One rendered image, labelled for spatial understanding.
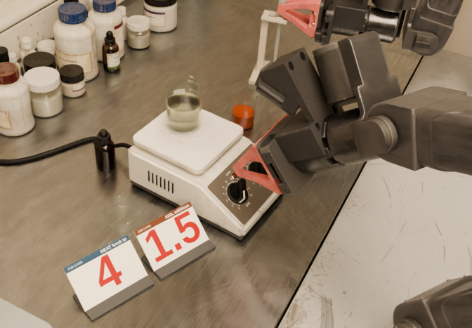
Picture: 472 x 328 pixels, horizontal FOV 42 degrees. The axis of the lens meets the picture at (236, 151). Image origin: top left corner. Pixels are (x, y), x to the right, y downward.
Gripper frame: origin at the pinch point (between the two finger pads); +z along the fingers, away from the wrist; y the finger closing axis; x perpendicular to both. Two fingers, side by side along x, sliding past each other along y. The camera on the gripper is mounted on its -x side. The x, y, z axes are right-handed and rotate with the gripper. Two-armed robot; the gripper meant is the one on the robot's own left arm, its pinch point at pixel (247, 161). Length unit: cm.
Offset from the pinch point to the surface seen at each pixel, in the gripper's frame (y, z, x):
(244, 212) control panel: -0.9, 6.5, 7.5
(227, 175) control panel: -3.4, 8.3, 2.6
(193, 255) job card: 7.0, 10.5, 8.2
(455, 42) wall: -149, 37, 37
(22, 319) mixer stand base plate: 27.0, 17.7, 1.3
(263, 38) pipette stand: -36.2, 18.1, -7.7
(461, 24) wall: -149, 33, 32
